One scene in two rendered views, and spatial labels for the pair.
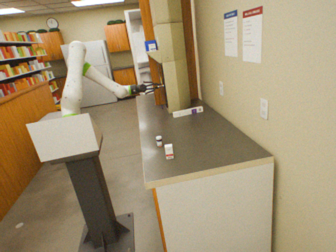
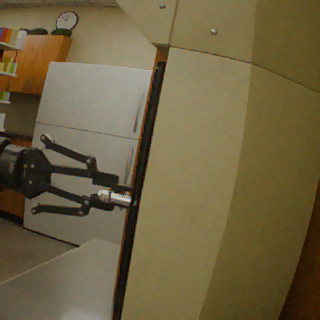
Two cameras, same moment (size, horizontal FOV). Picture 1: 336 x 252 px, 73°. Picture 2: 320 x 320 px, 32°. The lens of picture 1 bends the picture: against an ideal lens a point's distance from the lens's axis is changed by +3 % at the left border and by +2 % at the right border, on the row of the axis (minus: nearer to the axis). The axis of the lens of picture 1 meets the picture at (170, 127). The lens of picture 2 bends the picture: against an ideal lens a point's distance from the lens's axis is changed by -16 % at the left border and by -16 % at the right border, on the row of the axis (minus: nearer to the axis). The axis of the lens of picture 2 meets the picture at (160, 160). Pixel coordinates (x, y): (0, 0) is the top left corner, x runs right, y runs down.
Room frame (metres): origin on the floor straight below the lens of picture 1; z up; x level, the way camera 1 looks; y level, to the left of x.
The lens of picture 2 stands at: (1.26, -0.24, 1.30)
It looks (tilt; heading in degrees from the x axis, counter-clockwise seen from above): 3 degrees down; 16
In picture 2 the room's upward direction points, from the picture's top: 10 degrees clockwise
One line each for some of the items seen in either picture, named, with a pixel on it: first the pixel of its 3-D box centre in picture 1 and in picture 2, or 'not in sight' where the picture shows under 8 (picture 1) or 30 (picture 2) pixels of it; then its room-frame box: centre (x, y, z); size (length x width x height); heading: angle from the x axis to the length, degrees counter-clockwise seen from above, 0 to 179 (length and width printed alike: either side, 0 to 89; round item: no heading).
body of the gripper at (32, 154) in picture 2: (142, 88); (26, 171); (2.10, 0.21, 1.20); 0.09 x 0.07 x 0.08; 96
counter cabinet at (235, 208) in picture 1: (181, 157); not in sight; (2.00, -0.08, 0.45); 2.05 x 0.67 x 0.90; 7
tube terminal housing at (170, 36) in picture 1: (174, 68); (256, 131); (2.19, -0.12, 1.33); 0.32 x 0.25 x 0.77; 7
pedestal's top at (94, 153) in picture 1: (79, 147); not in sight; (1.55, 0.70, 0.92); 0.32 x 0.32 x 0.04; 8
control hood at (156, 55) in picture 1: (153, 56); (155, 29); (2.16, 0.06, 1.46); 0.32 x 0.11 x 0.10; 7
